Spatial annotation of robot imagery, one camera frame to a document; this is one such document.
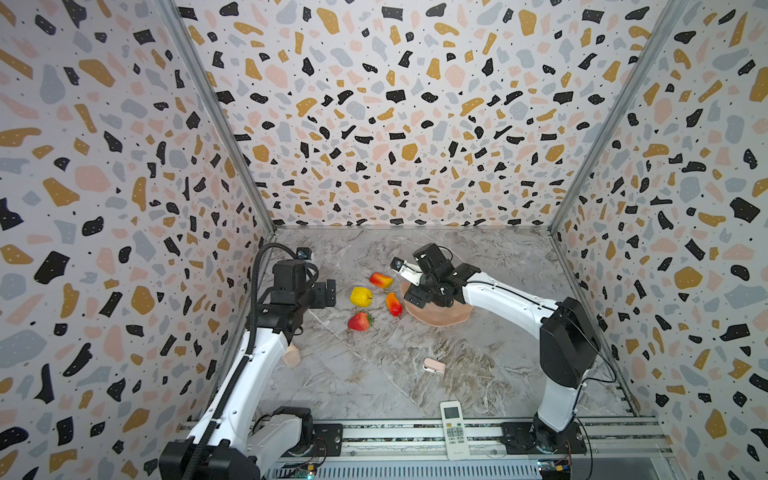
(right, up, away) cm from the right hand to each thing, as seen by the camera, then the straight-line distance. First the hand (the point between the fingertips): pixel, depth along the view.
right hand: (412, 273), depth 89 cm
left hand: (-26, -1, -10) cm, 28 cm away
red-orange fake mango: (-5, -11, +6) cm, 13 cm away
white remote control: (+11, -42, -16) cm, 46 cm away
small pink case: (+6, -26, -3) cm, 27 cm away
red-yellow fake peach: (-10, -3, +14) cm, 18 cm away
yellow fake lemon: (-16, -8, +6) cm, 19 cm away
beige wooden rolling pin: (-34, -23, -5) cm, 41 cm away
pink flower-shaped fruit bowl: (+7, -14, +6) cm, 17 cm away
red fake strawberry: (-16, -15, +3) cm, 22 cm away
